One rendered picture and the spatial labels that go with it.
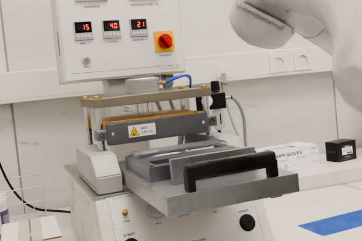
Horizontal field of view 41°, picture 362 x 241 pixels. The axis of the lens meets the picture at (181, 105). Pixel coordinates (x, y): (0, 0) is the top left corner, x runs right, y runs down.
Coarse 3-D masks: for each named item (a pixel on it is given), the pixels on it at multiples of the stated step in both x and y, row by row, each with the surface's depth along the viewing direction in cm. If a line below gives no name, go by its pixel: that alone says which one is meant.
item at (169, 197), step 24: (120, 168) 96; (264, 168) 82; (144, 192) 80; (168, 192) 71; (192, 192) 70; (216, 192) 71; (240, 192) 73; (264, 192) 74; (288, 192) 76; (168, 216) 69
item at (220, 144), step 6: (210, 144) 94; (216, 144) 94; (222, 144) 95; (168, 150) 91; (174, 150) 91; (180, 150) 92; (186, 150) 92; (192, 150) 92; (132, 156) 92; (138, 156) 89; (144, 156) 89; (150, 156) 90; (156, 156) 90
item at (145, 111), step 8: (144, 104) 113; (144, 112) 113; (152, 112) 114; (160, 112) 118; (168, 112) 115; (176, 112) 112; (184, 112) 110; (192, 112) 110; (104, 120) 110; (112, 120) 106; (120, 120) 104; (128, 120) 104; (104, 128) 110
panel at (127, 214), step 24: (120, 216) 91; (144, 216) 92; (192, 216) 95; (216, 216) 96; (240, 216) 98; (120, 240) 89; (144, 240) 90; (168, 240) 92; (192, 240) 93; (216, 240) 94; (240, 240) 95; (264, 240) 97
